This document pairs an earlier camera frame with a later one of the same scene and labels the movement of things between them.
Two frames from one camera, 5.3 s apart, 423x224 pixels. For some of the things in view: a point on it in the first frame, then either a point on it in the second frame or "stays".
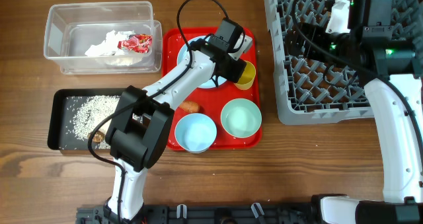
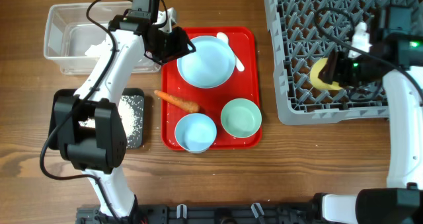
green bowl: (240, 117) stays
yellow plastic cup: (248, 76) -> (318, 82)
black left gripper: (234, 75) -> (180, 49)
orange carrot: (190, 106) stays
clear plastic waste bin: (104, 37) stays
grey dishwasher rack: (308, 90) stays
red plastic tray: (211, 101) stays
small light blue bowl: (195, 133) stays
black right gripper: (314, 33) -> (333, 70)
